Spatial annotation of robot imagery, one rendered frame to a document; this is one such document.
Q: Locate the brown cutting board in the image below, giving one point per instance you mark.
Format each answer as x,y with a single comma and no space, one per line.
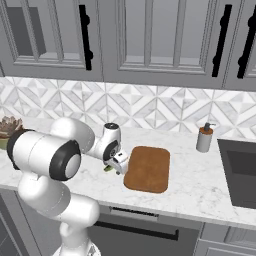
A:
148,169

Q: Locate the potted succulent plant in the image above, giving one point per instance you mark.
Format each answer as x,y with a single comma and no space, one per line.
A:
9,128

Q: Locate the green sponge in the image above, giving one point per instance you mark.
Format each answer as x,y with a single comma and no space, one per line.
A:
108,168

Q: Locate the grey soap dispenser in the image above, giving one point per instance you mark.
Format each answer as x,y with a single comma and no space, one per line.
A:
204,140

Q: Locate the grey base cupboard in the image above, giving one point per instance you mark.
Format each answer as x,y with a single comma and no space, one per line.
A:
20,226
230,241

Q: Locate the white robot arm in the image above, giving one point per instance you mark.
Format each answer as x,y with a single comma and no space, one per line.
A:
43,153

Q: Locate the dark grey sink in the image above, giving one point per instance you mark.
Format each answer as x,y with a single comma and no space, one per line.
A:
241,173

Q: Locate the grey wall cupboard door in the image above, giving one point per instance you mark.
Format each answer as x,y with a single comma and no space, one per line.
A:
50,36
163,36
245,43

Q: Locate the grey dishwasher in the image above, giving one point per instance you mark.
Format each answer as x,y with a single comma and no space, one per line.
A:
143,240

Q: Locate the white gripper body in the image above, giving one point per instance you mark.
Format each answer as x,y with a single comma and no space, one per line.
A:
121,165

